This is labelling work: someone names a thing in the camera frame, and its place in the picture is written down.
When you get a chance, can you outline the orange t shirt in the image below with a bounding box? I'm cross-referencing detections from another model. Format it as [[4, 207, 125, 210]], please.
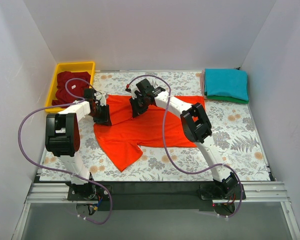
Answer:
[[93, 95, 195, 172]]

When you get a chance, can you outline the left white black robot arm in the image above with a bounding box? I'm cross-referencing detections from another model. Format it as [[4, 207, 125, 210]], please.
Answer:
[[45, 88, 112, 200]]

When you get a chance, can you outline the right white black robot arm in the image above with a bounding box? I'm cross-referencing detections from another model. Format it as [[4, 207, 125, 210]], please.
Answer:
[[125, 76, 244, 200]]

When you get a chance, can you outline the dark red t shirt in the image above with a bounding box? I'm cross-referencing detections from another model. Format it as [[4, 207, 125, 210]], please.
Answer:
[[51, 71, 91, 106]]

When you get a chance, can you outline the yellow plastic bin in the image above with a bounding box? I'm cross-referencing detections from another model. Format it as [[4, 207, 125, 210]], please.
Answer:
[[45, 61, 96, 113]]

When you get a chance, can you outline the folded pink t shirt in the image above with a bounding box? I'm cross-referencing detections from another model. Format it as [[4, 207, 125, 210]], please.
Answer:
[[200, 70, 208, 100]]

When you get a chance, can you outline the folded green t shirt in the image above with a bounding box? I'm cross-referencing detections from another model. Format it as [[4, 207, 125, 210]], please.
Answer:
[[206, 95, 249, 104]]

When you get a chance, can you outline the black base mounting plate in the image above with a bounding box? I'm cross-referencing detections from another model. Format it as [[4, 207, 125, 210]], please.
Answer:
[[66, 181, 239, 212]]

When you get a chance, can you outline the folded teal t shirt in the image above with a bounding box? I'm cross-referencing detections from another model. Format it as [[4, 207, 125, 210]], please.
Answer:
[[205, 68, 249, 101]]

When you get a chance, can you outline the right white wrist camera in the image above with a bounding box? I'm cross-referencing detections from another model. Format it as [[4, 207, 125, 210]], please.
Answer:
[[125, 84, 140, 99]]

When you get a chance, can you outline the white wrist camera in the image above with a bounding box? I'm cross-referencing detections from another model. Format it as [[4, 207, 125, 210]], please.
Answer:
[[94, 91, 108, 107], [125, 84, 140, 99]]

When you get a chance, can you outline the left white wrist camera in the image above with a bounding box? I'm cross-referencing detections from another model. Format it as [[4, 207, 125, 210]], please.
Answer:
[[94, 91, 108, 107]]

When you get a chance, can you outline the aluminium frame rail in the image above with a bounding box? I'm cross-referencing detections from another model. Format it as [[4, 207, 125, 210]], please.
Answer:
[[13, 181, 300, 240]]

